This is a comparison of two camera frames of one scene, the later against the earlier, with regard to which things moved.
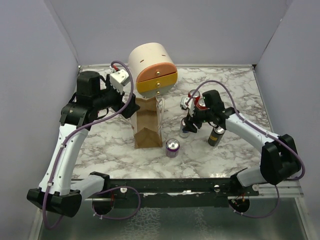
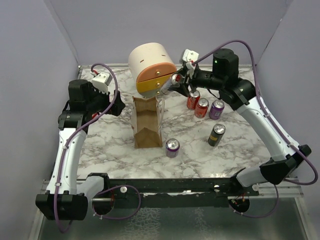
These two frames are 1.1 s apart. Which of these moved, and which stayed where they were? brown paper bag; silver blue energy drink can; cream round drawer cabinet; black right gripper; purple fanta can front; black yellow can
Moved: silver blue energy drink can; black right gripper
Stayed: cream round drawer cabinet; purple fanta can front; black yellow can; brown paper bag
